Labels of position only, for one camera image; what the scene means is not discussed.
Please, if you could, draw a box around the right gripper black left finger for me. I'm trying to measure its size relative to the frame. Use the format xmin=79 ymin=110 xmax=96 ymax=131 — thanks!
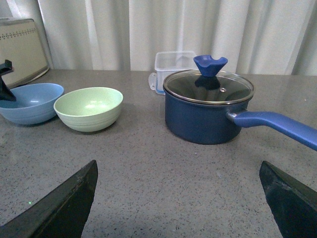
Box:
xmin=0 ymin=160 xmax=98 ymax=238

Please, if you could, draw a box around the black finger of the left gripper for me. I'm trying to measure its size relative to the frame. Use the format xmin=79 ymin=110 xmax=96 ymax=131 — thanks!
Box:
xmin=0 ymin=59 xmax=16 ymax=101

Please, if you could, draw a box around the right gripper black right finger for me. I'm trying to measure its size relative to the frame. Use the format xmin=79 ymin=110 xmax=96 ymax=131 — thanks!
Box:
xmin=259 ymin=161 xmax=317 ymax=238

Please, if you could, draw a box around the light blue bowl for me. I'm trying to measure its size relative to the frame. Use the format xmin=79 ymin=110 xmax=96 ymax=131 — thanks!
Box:
xmin=0 ymin=83 xmax=64 ymax=125

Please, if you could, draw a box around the light green bowl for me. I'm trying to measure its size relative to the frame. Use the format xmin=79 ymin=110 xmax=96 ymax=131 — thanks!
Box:
xmin=53 ymin=87 xmax=123 ymax=132

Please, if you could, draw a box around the dark blue saucepan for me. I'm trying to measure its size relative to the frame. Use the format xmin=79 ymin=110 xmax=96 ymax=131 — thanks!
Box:
xmin=164 ymin=89 xmax=317 ymax=152

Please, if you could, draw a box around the glass lid blue knob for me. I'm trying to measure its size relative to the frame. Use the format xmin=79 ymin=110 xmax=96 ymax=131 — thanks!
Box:
xmin=163 ymin=55 xmax=255 ymax=106

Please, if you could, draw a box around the clear plastic food container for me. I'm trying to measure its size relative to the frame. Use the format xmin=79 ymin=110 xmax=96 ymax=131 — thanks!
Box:
xmin=148 ymin=51 xmax=197 ymax=95

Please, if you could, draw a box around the white curtain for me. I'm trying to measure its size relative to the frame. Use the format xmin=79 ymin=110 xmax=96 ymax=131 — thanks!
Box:
xmin=0 ymin=0 xmax=317 ymax=76

